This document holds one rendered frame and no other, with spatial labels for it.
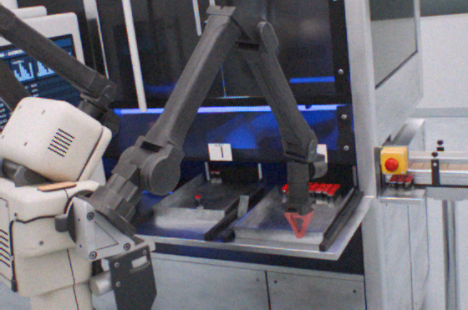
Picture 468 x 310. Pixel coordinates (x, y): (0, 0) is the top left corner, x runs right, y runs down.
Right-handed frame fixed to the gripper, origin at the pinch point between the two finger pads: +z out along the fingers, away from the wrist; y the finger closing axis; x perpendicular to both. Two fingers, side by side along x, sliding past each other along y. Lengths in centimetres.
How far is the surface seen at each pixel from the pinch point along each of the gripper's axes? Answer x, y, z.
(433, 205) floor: -1, 259, 46
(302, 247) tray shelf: -1.3, -1.3, 2.9
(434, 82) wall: 26, 499, -35
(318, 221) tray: -0.5, 15.0, -0.2
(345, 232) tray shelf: -9.9, 9.6, 0.9
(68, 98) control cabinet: 88, 13, -38
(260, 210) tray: 19.5, 18.8, -1.4
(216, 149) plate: 42, 34, -18
